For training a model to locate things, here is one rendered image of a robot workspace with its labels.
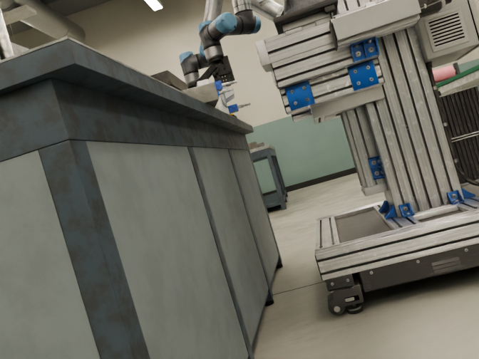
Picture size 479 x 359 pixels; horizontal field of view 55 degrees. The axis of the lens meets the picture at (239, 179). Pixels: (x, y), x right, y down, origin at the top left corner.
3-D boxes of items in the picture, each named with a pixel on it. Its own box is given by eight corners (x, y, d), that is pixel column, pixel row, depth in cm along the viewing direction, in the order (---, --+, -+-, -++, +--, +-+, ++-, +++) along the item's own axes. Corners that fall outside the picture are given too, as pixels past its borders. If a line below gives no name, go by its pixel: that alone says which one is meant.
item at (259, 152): (289, 196, 736) (272, 140, 735) (287, 209, 548) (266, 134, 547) (246, 207, 745) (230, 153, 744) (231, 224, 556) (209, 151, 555)
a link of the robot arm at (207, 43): (202, 18, 186) (192, 28, 193) (210, 45, 186) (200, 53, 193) (218, 18, 190) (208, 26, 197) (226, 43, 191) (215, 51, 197)
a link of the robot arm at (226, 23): (241, 10, 184) (226, 21, 192) (219, 10, 177) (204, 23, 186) (246, 28, 184) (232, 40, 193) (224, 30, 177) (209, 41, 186)
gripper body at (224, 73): (235, 81, 188) (227, 53, 188) (214, 87, 188) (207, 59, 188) (235, 85, 196) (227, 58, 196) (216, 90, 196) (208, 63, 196)
